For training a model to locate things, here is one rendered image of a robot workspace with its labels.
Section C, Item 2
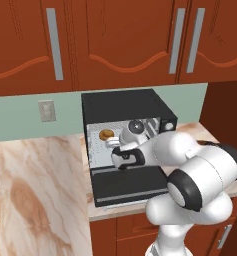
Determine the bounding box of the grey wall socket plate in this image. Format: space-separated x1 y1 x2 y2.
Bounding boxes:
37 99 57 123

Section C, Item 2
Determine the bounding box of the round brown bread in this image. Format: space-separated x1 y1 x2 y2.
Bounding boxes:
98 129 115 141

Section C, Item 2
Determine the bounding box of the grey cupboard door handle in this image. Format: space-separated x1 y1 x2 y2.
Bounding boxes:
45 7 65 81
168 7 187 75
185 7 206 74

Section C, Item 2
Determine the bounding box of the red-brown tall cabinet panel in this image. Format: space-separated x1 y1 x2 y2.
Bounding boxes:
199 79 237 145

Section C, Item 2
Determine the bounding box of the black toaster oven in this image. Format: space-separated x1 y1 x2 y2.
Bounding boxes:
81 88 179 208

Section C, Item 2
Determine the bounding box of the black toaster oven door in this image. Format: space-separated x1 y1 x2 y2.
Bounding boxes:
90 165 170 208

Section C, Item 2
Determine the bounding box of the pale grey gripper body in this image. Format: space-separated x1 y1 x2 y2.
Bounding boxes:
104 136 124 150

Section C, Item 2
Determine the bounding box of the red-brown base cupboard door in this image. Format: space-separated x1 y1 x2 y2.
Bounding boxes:
183 196 237 256
89 218 118 256

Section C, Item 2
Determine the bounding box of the red-brown wall cupboard door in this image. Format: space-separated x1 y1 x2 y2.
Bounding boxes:
73 0 183 92
178 0 237 85
0 0 75 98

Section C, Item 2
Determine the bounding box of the red-brown drawer front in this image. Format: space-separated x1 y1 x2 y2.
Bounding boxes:
115 212 160 240

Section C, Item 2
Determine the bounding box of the grey base cupboard handle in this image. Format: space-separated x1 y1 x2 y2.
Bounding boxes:
217 224 233 250

